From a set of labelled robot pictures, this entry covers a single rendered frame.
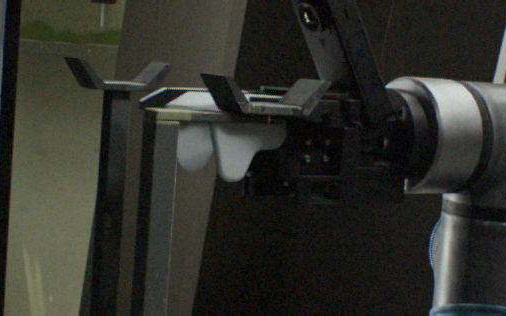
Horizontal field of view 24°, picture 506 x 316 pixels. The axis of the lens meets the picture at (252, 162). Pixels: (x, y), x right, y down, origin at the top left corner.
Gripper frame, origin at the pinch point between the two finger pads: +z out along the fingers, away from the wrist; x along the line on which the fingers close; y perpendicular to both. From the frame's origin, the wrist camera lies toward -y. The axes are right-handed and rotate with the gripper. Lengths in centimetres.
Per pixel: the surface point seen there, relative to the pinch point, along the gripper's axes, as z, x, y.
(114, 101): -0.4, 9.2, 1.0
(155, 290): 6.1, -10.8, 10.7
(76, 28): -99, 235, -5
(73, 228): -88, 206, 46
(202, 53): -56, 92, -2
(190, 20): -56, 96, -7
